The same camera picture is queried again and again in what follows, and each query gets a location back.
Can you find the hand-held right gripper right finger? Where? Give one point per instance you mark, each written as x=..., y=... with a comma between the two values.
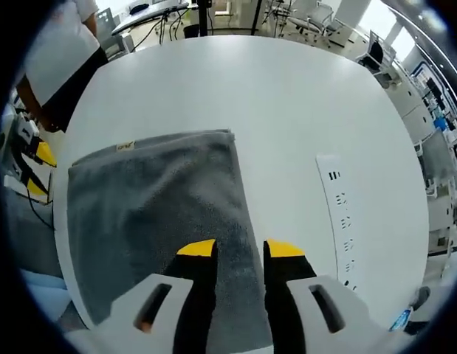
x=283, y=295

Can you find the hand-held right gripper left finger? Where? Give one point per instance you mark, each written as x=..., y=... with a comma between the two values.
x=198, y=295

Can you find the grey towel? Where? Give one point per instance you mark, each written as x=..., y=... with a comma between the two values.
x=158, y=206

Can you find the white power strip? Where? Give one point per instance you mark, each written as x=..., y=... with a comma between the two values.
x=333, y=221

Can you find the blue packet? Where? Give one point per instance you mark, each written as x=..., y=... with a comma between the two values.
x=401, y=320

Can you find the dark grey round object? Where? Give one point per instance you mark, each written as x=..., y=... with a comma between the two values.
x=420, y=298

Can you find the black bin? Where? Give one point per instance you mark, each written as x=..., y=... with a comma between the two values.
x=191, y=31

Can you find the black tripod stand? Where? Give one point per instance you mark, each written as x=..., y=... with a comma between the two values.
x=204, y=18

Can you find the black backed office chair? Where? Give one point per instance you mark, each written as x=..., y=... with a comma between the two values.
x=376, y=51

